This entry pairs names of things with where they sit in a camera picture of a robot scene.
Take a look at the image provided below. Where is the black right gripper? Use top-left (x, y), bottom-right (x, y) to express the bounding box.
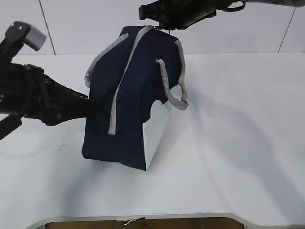
top-left (139, 0), bottom-right (217, 30)

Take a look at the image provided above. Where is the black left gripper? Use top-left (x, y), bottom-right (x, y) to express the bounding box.
top-left (14, 63), bottom-right (95, 126)

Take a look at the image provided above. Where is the navy blue lunch bag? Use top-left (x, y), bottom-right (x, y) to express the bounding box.
top-left (82, 25), bottom-right (188, 171)

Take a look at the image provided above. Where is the black cable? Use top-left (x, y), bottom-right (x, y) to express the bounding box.
top-left (221, 0), bottom-right (246, 12)

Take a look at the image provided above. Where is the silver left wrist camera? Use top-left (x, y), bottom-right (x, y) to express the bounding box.
top-left (5, 21), bottom-right (47, 51)

